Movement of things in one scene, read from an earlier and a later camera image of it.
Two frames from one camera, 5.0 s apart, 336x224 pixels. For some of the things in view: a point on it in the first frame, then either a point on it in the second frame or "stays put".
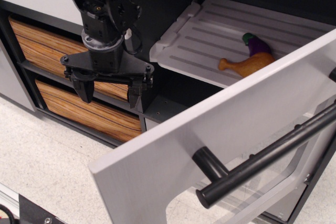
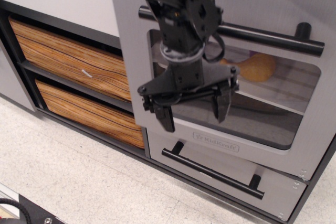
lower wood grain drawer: [117, 121] stays put
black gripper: [84, 68] -> [186, 77]
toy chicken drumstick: [250, 65] stays put
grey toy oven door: [137, 182] -> [279, 31]
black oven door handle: [208, 193] -> [301, 42]
